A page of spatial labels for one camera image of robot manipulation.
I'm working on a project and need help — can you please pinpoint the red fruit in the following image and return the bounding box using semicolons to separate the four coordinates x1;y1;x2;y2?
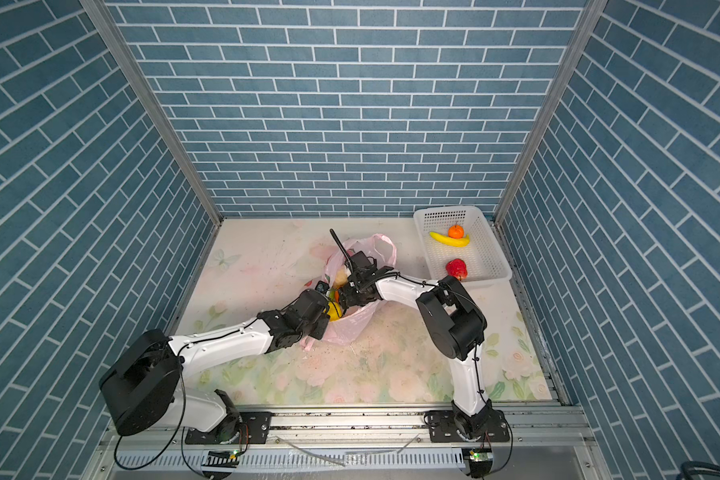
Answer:
445;258;469;281

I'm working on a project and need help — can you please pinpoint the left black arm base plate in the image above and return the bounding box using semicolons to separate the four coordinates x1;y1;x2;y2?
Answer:
184;411;272;446

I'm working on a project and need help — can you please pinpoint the yellow lemon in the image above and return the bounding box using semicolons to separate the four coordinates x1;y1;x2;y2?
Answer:
328;301;343;322

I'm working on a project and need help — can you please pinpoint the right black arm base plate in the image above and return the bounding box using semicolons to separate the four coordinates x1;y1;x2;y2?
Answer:
423;407;511;443

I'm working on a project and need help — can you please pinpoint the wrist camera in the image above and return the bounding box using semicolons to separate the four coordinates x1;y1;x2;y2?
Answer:
349;251;377;278
315;281;330;295

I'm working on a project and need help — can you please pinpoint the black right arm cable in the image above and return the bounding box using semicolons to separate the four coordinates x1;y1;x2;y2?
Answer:
329;228;355;271

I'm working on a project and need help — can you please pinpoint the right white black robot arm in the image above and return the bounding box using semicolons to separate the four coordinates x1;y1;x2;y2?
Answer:
338;267;489;420

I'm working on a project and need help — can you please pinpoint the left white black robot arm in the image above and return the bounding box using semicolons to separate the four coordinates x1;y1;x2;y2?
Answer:
99;289;330;442

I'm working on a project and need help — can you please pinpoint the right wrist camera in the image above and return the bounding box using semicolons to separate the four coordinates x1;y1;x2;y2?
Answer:
349;251;377;278

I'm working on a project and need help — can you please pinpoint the yellow banana in basket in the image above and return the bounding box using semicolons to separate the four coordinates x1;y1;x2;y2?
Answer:
429;232;470;248

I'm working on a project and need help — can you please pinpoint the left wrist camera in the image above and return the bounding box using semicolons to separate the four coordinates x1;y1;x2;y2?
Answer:
315;281;330;295

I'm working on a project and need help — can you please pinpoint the white plastic basket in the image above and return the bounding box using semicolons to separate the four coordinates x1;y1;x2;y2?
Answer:
414;205;512;286

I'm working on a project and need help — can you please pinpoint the orange tangerine in basket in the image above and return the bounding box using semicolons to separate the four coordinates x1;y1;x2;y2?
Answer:
447;224;465;239

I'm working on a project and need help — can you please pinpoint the aluminium front rail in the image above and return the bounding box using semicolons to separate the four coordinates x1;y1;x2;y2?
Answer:
101;402;597;453

